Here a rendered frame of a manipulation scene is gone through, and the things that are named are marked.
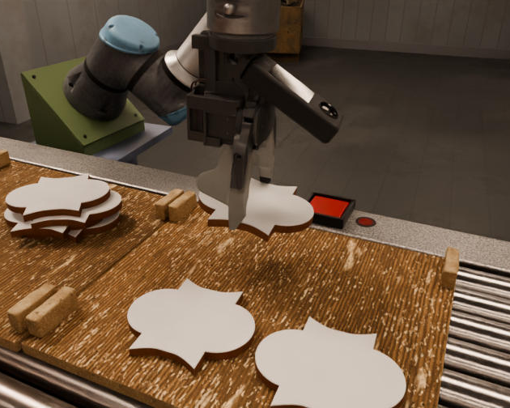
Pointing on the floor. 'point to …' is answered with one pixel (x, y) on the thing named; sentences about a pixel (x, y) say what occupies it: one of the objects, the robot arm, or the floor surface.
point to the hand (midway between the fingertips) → (255, 204)
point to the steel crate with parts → (289, 32)
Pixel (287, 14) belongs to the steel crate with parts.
